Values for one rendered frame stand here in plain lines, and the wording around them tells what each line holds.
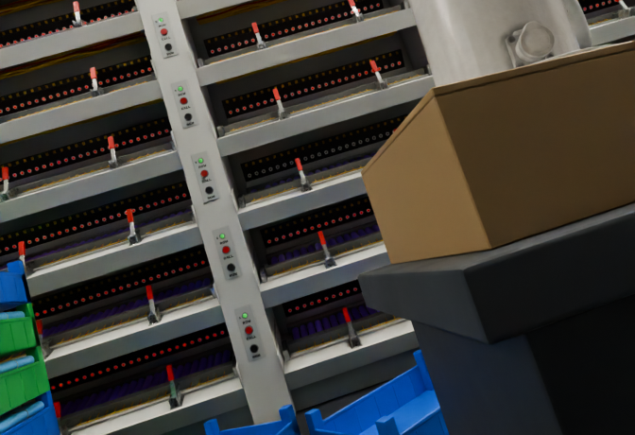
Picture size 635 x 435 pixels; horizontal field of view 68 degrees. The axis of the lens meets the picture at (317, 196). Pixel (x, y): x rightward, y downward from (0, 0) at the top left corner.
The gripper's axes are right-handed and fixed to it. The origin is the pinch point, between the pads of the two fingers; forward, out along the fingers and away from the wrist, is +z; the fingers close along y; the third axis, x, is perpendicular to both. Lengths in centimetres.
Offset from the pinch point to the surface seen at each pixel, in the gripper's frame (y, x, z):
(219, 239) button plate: -71, -12, 4
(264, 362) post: -69, -42, 4
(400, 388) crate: -43, -52, -13
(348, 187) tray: -37.6, -9.2, 4.8
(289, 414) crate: -64, -49, -18
